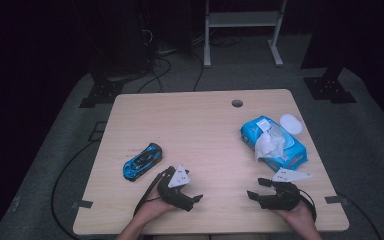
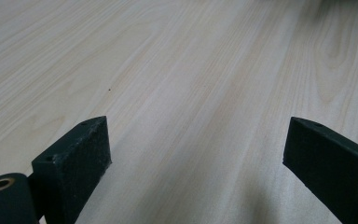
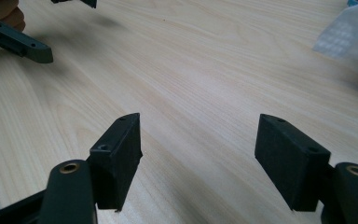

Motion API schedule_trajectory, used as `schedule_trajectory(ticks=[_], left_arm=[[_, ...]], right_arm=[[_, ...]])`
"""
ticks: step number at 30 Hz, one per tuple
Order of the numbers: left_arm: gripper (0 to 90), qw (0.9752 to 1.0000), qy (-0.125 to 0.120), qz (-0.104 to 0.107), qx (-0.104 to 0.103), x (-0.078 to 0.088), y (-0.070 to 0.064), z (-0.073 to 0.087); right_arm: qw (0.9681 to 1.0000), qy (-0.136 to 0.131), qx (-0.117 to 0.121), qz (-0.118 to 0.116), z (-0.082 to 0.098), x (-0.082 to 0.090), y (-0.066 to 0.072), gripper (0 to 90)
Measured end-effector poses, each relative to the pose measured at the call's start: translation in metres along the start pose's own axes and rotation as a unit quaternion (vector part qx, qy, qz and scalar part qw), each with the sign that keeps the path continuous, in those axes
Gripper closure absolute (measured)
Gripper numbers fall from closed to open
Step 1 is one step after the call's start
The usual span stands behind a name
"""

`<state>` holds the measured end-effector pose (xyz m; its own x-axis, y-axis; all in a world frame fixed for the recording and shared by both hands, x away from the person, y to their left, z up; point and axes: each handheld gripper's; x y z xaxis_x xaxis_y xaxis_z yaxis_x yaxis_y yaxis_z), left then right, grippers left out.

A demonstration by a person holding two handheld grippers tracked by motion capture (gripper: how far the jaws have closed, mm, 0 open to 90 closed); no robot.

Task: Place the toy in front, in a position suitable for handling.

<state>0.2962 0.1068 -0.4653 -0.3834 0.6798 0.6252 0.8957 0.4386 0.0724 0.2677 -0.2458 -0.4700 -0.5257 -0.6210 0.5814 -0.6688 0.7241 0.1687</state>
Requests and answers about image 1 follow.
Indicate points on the white oval pack lid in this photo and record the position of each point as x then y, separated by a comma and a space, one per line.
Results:
291, 124

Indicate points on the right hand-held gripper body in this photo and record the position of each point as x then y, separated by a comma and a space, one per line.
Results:
285, 198

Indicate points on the blue wet wipes pack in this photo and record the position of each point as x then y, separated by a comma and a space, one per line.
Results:
291, 155

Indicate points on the white metal stand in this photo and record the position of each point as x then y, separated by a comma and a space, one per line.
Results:
243, 19

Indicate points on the black stand base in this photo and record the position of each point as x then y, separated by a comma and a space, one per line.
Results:
329, 88
102, 92

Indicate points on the person's left hand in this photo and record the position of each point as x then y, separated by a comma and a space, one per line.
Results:
153, 208

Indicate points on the grey tape piece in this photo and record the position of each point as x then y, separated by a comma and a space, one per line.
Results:
336, 199
82, 204

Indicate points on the person's right hand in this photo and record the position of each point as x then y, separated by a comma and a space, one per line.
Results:
301, 216

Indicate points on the blue toy car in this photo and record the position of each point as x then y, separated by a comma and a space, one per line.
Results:
142, 161

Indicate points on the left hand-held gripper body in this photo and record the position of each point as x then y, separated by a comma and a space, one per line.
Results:
173, 193

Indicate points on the black floor frame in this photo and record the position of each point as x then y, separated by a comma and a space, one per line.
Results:
93, 133

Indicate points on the white wet wipe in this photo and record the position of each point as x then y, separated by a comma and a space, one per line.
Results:
269, 145

